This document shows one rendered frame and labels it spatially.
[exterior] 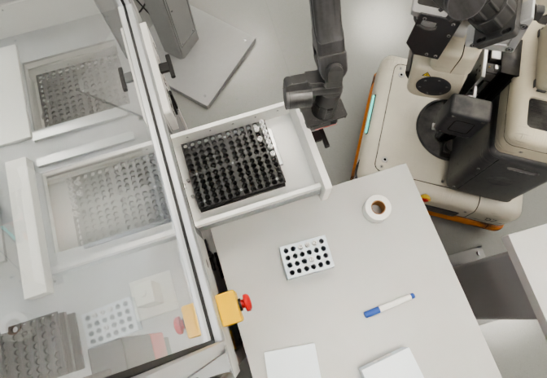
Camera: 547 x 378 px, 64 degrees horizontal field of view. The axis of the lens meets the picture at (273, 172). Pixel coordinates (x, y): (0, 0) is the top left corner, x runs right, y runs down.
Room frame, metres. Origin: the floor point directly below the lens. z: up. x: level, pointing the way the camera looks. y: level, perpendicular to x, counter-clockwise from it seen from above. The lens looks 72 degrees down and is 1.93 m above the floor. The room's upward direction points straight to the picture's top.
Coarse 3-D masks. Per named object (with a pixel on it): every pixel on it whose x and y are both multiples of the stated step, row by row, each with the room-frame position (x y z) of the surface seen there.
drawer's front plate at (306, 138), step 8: (296, 112) 0.49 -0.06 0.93; (296, 120) 0.49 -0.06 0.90; (296, 128) 0.48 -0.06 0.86; (304, 128) 0.45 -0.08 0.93; (304, 136) 0.43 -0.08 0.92; (312, 136) 0.43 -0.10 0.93; (304, 144) 0.43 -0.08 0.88; (312, 144) 0.41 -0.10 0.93; (304, 152) 0.42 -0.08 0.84; (312, 152) 0.39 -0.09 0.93; (312, 160) 0.38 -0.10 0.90; (320, 160) 0.36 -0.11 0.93; (312, 168) 0.37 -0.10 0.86; (320, 168) 0.35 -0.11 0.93; (320, 176) 0.33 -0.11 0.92; (328, 184) 0.30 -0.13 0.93; (320, 192) 0.31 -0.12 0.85; (328, 192) 0.29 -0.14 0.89
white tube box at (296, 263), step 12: (312, 240) 0.19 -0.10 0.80; (324, 240) 0.19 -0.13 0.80; (288, 252) 0.16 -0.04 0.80; (300, 252) 0.16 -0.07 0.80; (312, 252) 0.16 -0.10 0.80; (324, 252) 0.16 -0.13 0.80; (288, 264) 0.14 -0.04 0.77; (300, 264) 0.13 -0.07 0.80; (312, 264) 0.13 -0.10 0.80; (324, 264) 0.13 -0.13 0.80; (288, 276) 0.10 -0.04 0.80; (300, 276) 0.10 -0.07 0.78
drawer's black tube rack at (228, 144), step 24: (216, 144) 0.42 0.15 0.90; (240, 144) 0.42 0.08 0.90; (264, 144) 0.42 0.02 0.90; (192, 168) 0.36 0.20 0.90; (216, 168) 0.36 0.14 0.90; (240, 168) 0.36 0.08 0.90; (264, 168) 0.36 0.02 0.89; (216, 192) 0.29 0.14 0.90; (240, 192) 0.29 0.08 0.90; (264, 192) 0.30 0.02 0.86
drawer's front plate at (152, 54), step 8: (144, 24) 0.76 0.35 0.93; (144, 32) 0.73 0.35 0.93; (144, 40) 0.71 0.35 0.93; (152, 40) 0.75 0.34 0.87; (152, 48) 0.68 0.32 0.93; (152, 56) 0.66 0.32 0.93; (152, 64) 0.63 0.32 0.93; (152, 72) 0.61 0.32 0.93; (160, 80) 0.59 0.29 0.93; (160, 88) 0.56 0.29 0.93; (160, 96) 0.54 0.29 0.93; (168, 104) 0.52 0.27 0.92; (168, 112) 0.50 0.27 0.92; (168, 120) 0.49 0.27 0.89; (176, 120) 0.52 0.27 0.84; (176, 128) 0.49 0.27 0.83
